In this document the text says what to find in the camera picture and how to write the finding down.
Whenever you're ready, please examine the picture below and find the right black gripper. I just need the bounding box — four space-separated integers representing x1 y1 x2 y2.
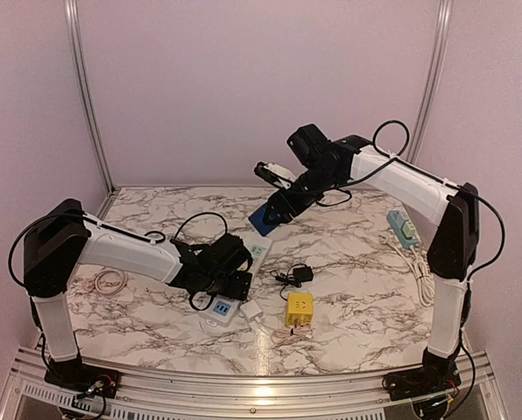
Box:
264 164 342 223

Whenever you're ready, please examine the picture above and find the blue cube socket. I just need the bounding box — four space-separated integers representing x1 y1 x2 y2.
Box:
248 206 283 236

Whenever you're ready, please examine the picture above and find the white multicolour power strip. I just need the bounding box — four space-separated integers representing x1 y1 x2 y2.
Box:
199 233 272 328

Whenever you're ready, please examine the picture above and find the white usb charger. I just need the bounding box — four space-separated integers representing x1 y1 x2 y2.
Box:
239 300 264 322

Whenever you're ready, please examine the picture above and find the black power adapter with cable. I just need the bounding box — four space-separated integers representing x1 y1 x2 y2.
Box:
271 263 314 301

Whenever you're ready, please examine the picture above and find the yellow cube socket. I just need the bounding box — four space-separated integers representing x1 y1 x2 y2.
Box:
285 293 314 328

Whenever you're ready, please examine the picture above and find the teal power strip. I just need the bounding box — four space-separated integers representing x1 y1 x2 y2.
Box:
378 209 437 307

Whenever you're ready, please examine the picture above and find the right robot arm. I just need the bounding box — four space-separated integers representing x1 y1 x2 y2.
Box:
249 123 494 392

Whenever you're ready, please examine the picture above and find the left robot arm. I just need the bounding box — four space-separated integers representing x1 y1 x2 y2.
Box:
11 199 253 389

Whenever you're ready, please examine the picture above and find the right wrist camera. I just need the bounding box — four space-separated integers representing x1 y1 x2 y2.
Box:
254 162 297 189

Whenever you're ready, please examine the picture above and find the pink usb cable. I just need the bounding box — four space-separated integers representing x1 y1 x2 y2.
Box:
269 321 317 342

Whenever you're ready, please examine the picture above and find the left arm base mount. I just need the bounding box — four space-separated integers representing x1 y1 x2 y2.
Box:
45 363 121 398

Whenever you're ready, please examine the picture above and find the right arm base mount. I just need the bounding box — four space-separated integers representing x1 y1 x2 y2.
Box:
382 367 462 401

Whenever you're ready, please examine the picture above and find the right aluminium frame post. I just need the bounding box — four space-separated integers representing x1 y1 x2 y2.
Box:
406 0 454 164

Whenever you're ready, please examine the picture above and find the aluminium frame post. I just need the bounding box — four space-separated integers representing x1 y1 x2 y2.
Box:
64 0 116 195
406 0 454 164

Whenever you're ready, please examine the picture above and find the front aluminium rail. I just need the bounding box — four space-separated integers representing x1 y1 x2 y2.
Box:
0 345 507 420

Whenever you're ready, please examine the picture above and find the left aluminium frame post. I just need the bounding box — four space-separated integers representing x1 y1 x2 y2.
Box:
64 0 116 195

